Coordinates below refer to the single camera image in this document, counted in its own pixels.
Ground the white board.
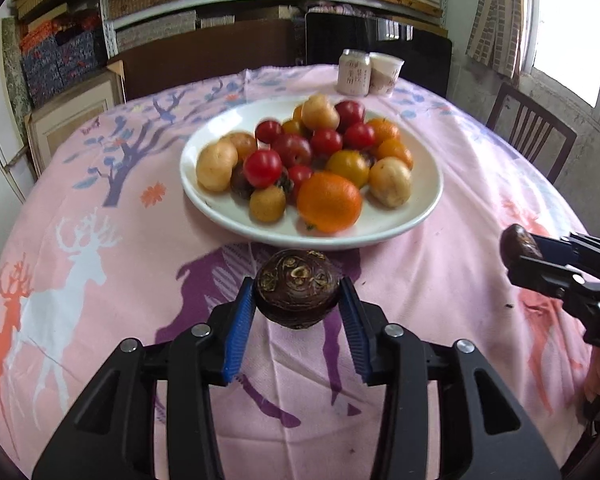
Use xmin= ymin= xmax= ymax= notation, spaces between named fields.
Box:
xmin=0 ymin=30 xmax=36 ymax=201

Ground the red cherry tomato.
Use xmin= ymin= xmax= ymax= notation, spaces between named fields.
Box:
xmin=287 ymin=164 xmax=313 ymax=191
xmin=243 ymin=149 xmax=284 ymax=189
xmin=254 ymin=119 xmax=284 ymax=145
xmin=343 ymin=123 xmax=377 ymax=151
xmin=310 ymin=128 xmax=344 ymax=157

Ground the dark wooden chair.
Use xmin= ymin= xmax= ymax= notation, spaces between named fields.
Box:
xmin=486 ymin=82 xmax=578 ymax=183

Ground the white drink can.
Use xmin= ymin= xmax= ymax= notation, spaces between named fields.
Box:
xmin=336 ymin=49 xmax=372 ymax=97

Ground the bright window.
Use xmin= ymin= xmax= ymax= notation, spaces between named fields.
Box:
xmin=525 ymin=0 xmax=600 ymax=111

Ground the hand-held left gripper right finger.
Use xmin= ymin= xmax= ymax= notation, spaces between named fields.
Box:
xmin=337 ymin=276 xmax=561 ymax=480

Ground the white oval plate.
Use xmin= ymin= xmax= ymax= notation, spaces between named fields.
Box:
xmin=180 ymin=94 xmax=444 ymax=252

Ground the orange patterned box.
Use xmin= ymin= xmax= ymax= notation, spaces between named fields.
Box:
xmin=19 ymin=15 xmax=101 ymax=53

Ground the pink deer print tablecloth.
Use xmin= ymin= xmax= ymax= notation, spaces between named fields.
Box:
xmin=0 ymin=62 xmax=600 ymax=480

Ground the pale yellow pepino melon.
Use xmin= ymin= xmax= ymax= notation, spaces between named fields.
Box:
xmin=196 ymin=139 xmax=239 ymax=193

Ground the blue patterned box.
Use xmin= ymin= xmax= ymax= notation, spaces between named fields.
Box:
xmin=55 ymin=30 xmax=108 ymax=91
xmin=20 ymin=47 xmax=66 ymax=108

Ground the dark brown wooden board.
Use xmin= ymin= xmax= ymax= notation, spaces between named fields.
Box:
xmin=107 ymin=19 xmax=306 ymax=103

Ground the large mandarin orange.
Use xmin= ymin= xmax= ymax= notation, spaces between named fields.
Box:
xmin=296 ymin=171 xmax=363 ymax=234

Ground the small yellow loquat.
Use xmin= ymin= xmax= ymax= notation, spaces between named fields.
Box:
xmin=249 ymin=186 xmax=287 ymax=224

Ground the dark red plum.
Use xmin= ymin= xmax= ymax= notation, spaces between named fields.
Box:
xmin=334 ymin=100 xmax=367 ymax=130
xmin=271 ymin=133 xmax=313 ymax=168

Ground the black glossy panel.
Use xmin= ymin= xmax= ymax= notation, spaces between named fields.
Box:
xmin=305 ymin=11 xmax=453 ymax=98

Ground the white paper cup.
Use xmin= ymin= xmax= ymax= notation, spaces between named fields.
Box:
xmin=369 ymin=52 xmax=406 ymax=97

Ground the medium mandarin orange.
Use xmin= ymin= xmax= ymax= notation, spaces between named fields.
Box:
xmin=366 ymin=117 xmax=401 ymax=143

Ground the white metal shelf rack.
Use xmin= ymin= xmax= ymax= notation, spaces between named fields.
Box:
xmin=100 ymin=0 xmax=451 ymax=56

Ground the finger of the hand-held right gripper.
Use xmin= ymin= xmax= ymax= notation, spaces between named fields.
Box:
xmin=507 ymin=256 xmax=588 ymax=307
xmin=532 ymin=232 xmax=600 ymax=281

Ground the grey green stone slab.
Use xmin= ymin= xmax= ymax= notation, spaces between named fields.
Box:
xmin=0 ymin=15 xmax=33 ymax=116

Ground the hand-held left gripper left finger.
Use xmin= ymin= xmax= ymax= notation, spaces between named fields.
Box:
xmin=32 ymin=276 xmax=257 ymax=480

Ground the brick pattern curtain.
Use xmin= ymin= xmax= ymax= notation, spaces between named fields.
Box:
xmin=466 ymin=0 xmax=538 ymax=78

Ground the pale wooden picture frame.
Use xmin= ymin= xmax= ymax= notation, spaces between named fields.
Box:
xmin=24 ymin=60 xmax=127 ymax=176

